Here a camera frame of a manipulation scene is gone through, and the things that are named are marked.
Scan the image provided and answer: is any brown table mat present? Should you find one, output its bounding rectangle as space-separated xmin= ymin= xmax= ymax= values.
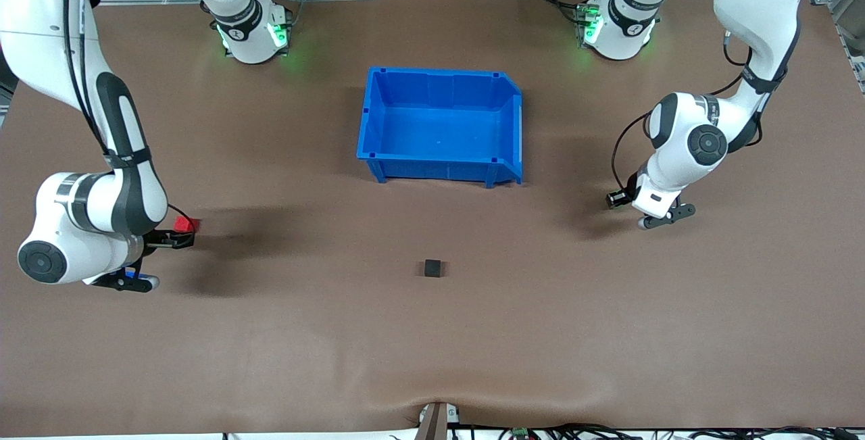
xmin=0 ymin=0 xmax=865 ymax=437

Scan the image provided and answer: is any table edge clamp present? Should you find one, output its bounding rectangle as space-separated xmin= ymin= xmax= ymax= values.
xmin=414 ymin=401 xmax=461 ymax=440

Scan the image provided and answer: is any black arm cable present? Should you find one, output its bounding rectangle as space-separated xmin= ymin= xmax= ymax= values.
xmin=610 ymin=28 xmax=768 ymax=197
xmin=61 ymin=0 xmax=198 ymax=238

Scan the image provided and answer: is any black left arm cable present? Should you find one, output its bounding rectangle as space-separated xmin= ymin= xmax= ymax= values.
xmin=610 ymin=28 xmax=768 ymax=197

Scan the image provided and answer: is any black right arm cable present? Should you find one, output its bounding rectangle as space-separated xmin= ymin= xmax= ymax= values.
xmin=61 ymin=0 xmax=198 ymax=238

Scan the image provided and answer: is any blue plastic storage bin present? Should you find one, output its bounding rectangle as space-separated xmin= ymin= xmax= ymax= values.
xmin=356 ymin=66 xmax=524 ymax=189

